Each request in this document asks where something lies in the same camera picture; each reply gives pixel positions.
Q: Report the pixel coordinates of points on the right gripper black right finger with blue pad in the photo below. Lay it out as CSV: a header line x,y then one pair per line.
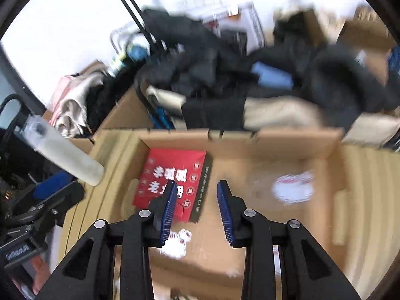
x,y
307,271

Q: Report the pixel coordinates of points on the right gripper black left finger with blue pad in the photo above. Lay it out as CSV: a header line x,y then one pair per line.
x,y
87,271

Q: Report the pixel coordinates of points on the white round label patch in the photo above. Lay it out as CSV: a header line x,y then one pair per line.
x,y
292,189

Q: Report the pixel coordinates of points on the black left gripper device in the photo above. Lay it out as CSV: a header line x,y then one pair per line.
x,y
34,213

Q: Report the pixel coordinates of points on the white crumpled packet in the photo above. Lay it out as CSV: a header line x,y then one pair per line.
x,y
175,246

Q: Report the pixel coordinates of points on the shallow cardboard tray box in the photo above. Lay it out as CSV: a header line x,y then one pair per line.
x,y
197,160

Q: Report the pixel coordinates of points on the white water bottle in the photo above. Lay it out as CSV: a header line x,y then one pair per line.
x,y
45,140

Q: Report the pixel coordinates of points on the beige clothes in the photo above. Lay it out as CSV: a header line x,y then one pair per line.
x,y
68,103

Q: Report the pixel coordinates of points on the beige fabric bag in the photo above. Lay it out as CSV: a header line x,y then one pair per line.
x,y
254,114

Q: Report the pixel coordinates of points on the cardboard box left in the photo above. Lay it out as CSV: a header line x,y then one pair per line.
x,y
129,113

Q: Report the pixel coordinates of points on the black clothes pile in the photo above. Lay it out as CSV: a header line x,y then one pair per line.
x,y
216,81

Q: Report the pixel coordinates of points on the brown cardboard box right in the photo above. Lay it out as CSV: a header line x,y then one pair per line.
x,y
370,39

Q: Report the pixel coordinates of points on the white printed appliance box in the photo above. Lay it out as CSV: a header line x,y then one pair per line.
x,y
241,28

